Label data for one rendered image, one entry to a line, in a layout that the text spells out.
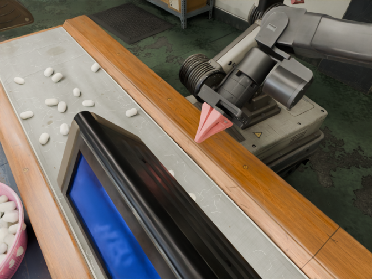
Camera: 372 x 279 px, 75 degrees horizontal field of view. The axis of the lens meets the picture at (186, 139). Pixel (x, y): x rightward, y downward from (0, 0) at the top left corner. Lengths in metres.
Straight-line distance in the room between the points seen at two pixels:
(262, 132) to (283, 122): 0.12
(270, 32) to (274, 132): 0.67
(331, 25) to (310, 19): 0.03
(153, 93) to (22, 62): 0.54
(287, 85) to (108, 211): 0.36
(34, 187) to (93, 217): 0.45
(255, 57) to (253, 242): 0.35
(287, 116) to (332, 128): 0.82
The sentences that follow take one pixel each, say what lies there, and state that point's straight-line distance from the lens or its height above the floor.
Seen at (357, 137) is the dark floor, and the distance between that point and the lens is 2.00.
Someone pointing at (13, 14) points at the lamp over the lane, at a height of 1.06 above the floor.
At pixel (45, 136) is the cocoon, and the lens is 0.73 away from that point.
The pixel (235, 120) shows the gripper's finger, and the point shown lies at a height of 0.90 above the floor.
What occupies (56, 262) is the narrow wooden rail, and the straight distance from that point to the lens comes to 0.53.
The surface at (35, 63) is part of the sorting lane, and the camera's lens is 1.07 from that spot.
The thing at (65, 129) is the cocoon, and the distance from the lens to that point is 0.72.
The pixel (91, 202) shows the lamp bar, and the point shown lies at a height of 1.08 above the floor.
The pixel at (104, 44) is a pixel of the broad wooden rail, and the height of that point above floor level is 0.76.
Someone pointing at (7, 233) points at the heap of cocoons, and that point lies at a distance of 0.63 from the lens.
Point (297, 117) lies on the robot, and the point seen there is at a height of 0.47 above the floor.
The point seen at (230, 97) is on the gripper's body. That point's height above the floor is 0.94.
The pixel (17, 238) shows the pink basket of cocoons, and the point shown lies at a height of 0.77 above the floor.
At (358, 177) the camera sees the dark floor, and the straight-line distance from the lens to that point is 1.77.
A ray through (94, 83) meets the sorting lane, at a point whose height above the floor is 0.74.
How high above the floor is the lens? 1.23
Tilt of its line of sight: 50 degrees down
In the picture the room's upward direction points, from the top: straight up
